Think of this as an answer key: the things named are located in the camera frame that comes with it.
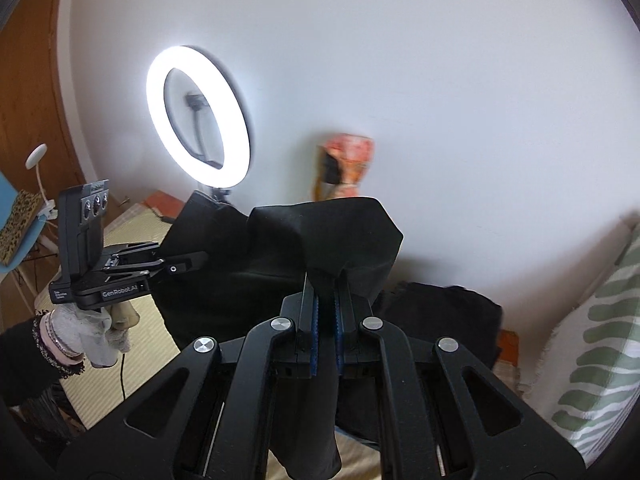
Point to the green white patterned pillow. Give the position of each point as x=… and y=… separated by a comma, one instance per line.
x=587, y=378

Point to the yellow striped bed cover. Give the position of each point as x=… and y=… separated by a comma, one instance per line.
x=136, y=367

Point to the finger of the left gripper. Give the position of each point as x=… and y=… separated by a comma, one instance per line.
x=179, y=264

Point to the blue chair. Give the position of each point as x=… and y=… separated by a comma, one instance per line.
x=8, y=194

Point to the left hand white glove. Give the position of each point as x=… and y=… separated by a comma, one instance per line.
x=100, y=336

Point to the black folded garment on stack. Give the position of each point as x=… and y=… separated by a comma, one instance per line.
x=431, y=312

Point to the dark folded clothes in stack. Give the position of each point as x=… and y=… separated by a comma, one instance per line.
x=508, y=344

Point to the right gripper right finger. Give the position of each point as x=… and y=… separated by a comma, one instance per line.
x=435, y=411

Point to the black mini tripod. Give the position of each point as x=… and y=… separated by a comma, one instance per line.
x=218, y=195

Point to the black phone holder gooseneck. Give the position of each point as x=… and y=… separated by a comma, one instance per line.
x=197, y=102

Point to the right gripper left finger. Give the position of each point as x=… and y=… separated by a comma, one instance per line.
x=207, y=414

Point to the leopard print cloth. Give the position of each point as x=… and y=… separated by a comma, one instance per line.
x=23, y=213

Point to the white ring light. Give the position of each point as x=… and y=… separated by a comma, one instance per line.
x=177, y=71

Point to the black yellow sport pants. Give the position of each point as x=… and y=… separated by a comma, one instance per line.
x=256, y=260

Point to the white clip lamp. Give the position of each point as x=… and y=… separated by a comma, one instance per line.
x=33, y=162

